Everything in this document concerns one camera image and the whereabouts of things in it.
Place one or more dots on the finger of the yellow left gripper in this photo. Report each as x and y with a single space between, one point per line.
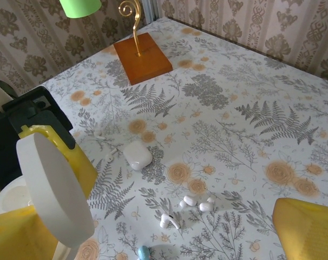
85 173

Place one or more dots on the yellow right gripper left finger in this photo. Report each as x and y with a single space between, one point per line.
15 238

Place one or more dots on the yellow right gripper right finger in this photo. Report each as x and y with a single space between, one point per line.
310 233

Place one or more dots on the white round earbud charging case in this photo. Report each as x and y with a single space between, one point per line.
64 189

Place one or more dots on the white oblong earbud charging case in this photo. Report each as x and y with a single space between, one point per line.
137 155

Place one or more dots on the white stemmed earbud black vents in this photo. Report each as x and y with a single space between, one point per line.
169 221

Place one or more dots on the light blue earbud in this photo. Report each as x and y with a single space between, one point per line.
144 253

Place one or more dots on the small white stem earbud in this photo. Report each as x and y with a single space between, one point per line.
100 135
110 155

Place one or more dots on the white bean-shaped earbud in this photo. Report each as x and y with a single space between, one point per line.
189 201
206 205

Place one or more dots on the floral patterned table cover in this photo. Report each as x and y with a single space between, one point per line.
234 135

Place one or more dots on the green plastic wine glass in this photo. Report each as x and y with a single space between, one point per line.
80 8

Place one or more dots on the aluminium frame post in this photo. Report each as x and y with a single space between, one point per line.
150 10

